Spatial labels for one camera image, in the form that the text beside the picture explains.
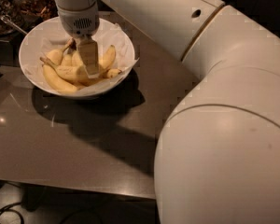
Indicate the white bowl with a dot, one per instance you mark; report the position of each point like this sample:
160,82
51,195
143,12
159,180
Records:
31,69

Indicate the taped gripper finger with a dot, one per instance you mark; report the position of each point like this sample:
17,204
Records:
88,52

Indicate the metal spoon handle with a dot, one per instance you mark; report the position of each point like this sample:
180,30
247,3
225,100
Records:
9,22

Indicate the tray of dried snacks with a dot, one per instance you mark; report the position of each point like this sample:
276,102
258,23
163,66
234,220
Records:
43,9

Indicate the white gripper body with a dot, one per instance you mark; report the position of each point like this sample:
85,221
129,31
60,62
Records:
78,22

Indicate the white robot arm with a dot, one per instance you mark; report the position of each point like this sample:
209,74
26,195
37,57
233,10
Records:
218,156

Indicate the yellow banana bunch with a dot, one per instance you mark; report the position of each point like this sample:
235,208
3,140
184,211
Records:
68,45

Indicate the white paper liner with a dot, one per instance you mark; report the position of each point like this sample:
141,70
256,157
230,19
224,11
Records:
118,44

